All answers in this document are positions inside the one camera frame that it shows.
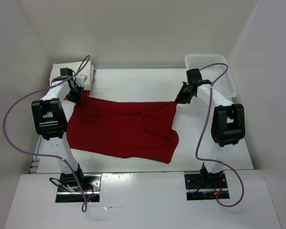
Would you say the cream white t shirt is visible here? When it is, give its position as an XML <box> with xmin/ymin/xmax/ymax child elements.
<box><xmin>49</xmin><ymin>61</ymin><xmax>95</xmax><ymax>91</ymax></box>

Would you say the lavender t shirt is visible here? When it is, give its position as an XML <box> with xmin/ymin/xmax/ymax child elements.
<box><xmin>92</xmin><ymin>69</ymin><xmax>97</xmax><ymax>83</ymax></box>

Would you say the dark red t shirt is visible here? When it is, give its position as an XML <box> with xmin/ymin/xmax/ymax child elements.
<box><xmin>67</xmin><ymin>97</ymin><xmax>179</xmax><ymax>164</ymax></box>

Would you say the pink t shirt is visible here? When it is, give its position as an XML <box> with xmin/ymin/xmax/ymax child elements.
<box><xmin>82</xmin><ymin>91</ymin><xmax>90</xmax><ymax>96</ymax></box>

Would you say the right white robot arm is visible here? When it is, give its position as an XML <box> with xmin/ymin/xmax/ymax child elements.
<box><xmin>175</xmin><ymin>68</ymin><xmax>245</xmax><ymax>187</ymax></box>

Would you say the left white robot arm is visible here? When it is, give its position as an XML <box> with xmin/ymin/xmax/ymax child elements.
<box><xmin>31</xmin><ymin>68</ymin><xmax>85</xmax><ymax>192</ymax></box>

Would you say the white plastic laundry basket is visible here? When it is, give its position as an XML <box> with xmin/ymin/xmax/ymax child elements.
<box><xmin>185</xmin><ymin>54</ymin><xmax>237</xmax><ymax>99</ymax></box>

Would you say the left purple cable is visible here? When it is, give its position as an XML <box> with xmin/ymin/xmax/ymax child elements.
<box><xmin>2</xmin><ymin>54</ymin><xmax>96</xmax><ymax>212</ymax></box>

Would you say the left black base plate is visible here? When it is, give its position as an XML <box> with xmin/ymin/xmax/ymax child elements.
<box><xmin>49</xmin><ymin>174</ymin><xmax>102</xmax><ymax>203</ymax></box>

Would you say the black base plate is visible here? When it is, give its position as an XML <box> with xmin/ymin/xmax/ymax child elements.
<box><xmin>184</xmin><ymin>173</ymin><xmax>230</xmax><ymax>201</ymax></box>
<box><xmin>49</xmin><ymin>174</ymin><xmax>102</xmax><ymax>203</ymax></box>

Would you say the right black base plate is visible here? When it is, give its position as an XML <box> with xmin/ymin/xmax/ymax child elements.
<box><xmin>184</xmin><ymin>173</ymin><xmax>230</xmax><ymax>201</ymax></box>

